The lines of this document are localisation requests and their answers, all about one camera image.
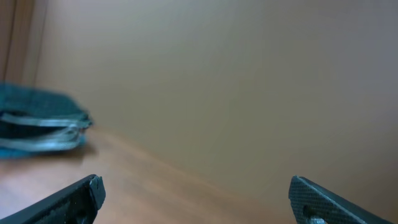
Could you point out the folded light blue garment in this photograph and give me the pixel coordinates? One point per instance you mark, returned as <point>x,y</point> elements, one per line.
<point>17,154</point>

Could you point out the folded grey shorts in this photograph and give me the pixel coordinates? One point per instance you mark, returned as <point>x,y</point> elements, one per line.
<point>40,138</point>

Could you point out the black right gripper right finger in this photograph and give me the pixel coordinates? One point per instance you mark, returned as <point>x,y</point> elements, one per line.
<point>313,204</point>

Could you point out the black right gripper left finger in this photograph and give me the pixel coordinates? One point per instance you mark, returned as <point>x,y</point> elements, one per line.
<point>76,204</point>

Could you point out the black shorts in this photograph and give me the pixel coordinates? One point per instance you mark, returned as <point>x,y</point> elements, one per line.
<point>28,112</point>

